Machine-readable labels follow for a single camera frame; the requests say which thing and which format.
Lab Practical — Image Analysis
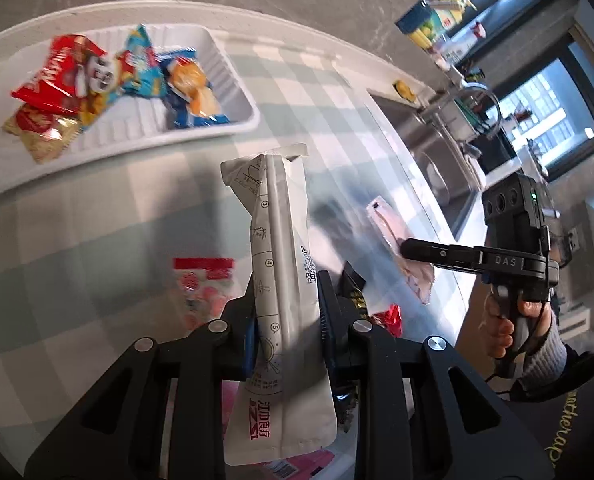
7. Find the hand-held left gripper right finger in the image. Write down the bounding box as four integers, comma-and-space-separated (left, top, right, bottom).
317, 270, 555, 480

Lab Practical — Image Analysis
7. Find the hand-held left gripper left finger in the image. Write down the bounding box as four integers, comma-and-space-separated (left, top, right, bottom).
24, 272, 258, 480

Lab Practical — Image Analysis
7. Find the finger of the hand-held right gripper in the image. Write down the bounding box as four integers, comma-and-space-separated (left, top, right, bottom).
401, 238, 485, 273

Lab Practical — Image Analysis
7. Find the black snack packet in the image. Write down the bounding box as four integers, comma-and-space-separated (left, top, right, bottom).
339, 261, 370, 321

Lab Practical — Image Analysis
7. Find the pale pink white packet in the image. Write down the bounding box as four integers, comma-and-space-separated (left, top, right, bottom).
367, 197, 435, 306

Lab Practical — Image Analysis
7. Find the dark red foil packet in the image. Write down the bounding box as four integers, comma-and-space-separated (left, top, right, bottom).
369, 304, 404, 336

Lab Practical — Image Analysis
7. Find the red white fruit candy packet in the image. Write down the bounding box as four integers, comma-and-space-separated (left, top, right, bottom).
173, 257, 236, 333

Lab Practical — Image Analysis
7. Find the white pouch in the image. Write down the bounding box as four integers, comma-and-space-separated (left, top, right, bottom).
220, 142, 338, 467

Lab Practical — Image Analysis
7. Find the pink snack box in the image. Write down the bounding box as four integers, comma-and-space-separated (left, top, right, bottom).
257, 449, 335, 480

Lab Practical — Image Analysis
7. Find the white plastic tray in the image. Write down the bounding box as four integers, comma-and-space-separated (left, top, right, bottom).
0, 24, 261, 202

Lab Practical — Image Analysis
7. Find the blue cake packet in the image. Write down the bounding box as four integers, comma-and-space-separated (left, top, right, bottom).
159, 47, 230, 130

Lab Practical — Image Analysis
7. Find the red gold snack packet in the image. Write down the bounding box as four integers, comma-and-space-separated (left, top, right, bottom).
2, 105, 82, 165

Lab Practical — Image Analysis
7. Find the panda print snack packet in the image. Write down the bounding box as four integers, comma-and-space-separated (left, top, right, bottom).
77, 24, 168, 123

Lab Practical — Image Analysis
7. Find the person's right forearm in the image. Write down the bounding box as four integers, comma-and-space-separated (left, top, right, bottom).
509, 310, 570, 401

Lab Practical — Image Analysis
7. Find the person's right hand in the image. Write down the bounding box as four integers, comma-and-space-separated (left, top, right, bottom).
482, 292, 552, 361

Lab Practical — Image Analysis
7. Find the black container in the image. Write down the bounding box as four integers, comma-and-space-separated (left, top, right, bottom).
477, 132, 518, 173

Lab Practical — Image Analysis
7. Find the steel sink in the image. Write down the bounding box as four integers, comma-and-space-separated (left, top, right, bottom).
367, 90, 488, 241

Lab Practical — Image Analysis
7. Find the steel faucet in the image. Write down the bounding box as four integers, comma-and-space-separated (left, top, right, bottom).
439, 85, 502, 161

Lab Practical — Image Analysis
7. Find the white spray bottle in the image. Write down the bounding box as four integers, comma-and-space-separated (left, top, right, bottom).
439, 22, 488, 68

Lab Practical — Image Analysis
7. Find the person's black clothing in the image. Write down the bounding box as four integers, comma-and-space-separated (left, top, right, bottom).
507, 340, 594, 480

